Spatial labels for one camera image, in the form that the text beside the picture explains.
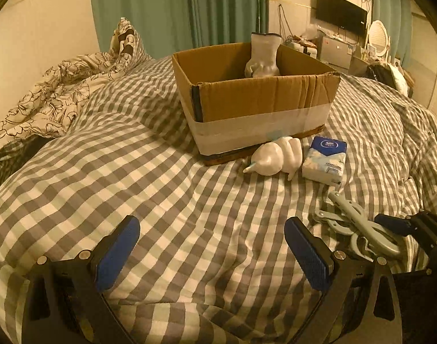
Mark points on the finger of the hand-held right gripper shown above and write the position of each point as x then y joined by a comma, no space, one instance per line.
394,223

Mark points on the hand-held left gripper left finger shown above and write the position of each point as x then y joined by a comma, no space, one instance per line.
118,254

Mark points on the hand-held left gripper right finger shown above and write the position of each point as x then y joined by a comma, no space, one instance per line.
308,258

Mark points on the grey checkered blanket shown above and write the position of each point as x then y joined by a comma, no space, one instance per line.
132,172

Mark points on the blue tissue pack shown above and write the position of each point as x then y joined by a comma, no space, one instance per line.
324,161

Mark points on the white plush toy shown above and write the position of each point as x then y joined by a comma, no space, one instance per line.
275,156

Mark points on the black bag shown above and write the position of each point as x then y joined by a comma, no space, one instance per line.
386,75

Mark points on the brown cardboard box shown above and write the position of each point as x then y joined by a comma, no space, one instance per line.
261,114

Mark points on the black and white floral duvet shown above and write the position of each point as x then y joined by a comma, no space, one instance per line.
61,82

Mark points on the grey small cabinet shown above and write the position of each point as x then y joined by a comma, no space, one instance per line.
333,52

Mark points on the white oval mirror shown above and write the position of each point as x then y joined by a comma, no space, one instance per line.
377,37

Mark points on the white appliance box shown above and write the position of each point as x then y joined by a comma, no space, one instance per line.
302,48

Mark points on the white work glove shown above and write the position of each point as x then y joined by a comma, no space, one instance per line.
263,57

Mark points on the green curtain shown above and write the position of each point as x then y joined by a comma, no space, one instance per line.
161,10
390,3

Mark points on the black wall television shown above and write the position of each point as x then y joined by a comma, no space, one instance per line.
342,12

